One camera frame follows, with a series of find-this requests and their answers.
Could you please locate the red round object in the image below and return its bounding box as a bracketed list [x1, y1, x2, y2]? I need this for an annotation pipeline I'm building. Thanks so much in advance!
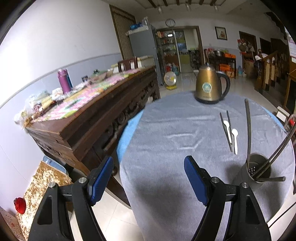
[14, 197, 26, 214]

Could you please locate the gold electric kettle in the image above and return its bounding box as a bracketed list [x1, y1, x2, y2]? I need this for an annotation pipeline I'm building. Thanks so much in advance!
[194, 63, 231, 104]

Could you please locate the checkered pink table runner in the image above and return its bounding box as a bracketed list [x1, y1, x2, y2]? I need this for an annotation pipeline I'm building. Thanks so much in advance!
[33, 68, 140, 123]

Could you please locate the white plastic spoon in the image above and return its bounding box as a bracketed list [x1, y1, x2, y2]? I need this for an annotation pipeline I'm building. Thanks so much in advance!
[223, 120, 232, 144]
[231, 128, 238, 155]

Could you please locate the ceramic bowl with lid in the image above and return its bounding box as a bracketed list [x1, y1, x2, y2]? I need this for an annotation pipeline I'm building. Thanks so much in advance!
[89, 69, 107, 83]

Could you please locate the dark carved wooden sideboard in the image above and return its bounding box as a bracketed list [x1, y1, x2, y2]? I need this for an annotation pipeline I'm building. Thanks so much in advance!
[24, 66, 162, 208]

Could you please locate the red plastic child chair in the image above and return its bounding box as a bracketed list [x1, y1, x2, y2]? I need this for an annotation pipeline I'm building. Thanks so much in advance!
[284, 113, 295, 132]

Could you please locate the dark wooden side table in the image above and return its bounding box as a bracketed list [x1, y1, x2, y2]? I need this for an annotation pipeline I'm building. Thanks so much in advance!
[208, 55, 237, 79]

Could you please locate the framed wall picture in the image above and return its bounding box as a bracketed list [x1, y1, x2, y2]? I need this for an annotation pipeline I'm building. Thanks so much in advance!
[215, 27, 228, 41]

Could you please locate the grey towel table cover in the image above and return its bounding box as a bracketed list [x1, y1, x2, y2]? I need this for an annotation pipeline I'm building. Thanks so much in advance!
[117, 91, 295, 240]

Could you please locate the orange box on table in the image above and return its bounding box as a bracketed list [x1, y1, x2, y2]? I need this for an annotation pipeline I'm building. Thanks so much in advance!
[224, 53, 236, 59]

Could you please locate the blue water jug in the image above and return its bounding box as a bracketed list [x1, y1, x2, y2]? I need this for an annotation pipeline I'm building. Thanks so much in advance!
[237, 65, 243, 77]

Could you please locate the wooden chair behind sideboard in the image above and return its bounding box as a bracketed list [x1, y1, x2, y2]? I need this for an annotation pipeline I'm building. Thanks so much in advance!
[118, 57, 138, 72]

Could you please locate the grey refrigerator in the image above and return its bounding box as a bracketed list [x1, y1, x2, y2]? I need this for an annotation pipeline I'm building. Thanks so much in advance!
[126, 24, 163, 85]

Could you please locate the grey metal utensil holder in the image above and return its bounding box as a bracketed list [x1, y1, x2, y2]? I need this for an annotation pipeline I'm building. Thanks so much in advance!
[232, 153, 267, 191]

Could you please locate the gold patterned cushion stool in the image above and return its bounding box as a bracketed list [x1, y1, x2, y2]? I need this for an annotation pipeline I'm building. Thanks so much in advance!
[16, 161, 72, 240]

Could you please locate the wooden stair railing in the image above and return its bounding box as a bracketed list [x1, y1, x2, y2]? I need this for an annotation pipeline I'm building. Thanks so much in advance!
[254, 51, 288, 91]

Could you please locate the wall calendar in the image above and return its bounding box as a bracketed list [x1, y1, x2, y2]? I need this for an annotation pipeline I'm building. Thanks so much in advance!
[285, 29, 296, 58]

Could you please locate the purple thermos bottle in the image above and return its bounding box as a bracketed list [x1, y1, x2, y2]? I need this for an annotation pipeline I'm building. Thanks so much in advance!
[58, 69, 71, 94]

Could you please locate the small electric heater fan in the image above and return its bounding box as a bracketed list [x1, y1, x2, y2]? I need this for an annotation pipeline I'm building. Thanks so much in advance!
[164, 71, 177, 90]

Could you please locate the round wall clock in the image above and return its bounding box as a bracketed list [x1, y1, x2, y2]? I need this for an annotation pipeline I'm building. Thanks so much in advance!
[166, 19, 176, 28]

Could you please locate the dark chopstick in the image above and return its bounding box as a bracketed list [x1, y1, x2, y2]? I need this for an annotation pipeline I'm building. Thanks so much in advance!
[245, 99, 251, 170]
[226, 110, 233, 144]
[219, 113, 233, 152]
[251, 124, 295, 180]

